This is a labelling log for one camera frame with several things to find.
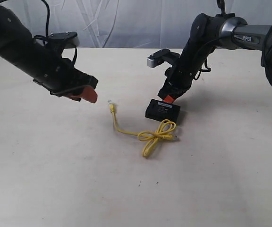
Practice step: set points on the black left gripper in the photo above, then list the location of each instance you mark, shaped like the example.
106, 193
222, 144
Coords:
49, 70

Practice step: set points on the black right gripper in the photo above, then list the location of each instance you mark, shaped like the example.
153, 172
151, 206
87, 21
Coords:
204, 34

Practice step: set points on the small black box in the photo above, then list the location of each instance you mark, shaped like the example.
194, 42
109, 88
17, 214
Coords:
159, 111

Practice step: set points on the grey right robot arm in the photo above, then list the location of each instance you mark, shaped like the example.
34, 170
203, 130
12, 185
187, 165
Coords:
236, 33

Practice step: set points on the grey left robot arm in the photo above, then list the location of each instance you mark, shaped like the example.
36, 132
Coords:
11, 29

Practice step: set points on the white backdrop curtain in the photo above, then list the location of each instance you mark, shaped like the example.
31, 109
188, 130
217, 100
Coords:
114, 23

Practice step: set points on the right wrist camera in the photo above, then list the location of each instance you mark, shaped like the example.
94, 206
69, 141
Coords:
161, 56

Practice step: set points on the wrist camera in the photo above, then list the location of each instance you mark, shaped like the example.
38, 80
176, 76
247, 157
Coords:
66, 40
161, 56

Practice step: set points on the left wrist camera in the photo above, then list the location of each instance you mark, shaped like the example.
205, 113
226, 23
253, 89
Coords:
66, 40

